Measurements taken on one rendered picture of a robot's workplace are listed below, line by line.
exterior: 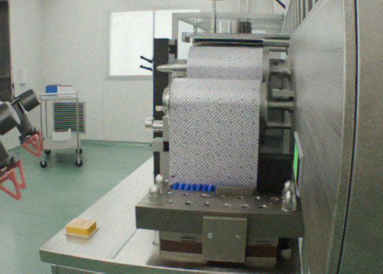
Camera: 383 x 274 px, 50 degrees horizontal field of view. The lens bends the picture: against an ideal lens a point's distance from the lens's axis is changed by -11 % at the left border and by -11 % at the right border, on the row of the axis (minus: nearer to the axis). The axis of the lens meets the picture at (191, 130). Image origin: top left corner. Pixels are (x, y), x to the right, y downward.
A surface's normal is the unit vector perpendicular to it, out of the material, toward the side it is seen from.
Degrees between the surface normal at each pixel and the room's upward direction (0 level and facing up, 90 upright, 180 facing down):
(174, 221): 90
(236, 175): 90
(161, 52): 90
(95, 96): 90
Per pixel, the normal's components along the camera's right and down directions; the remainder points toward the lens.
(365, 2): -0.18, 0.15
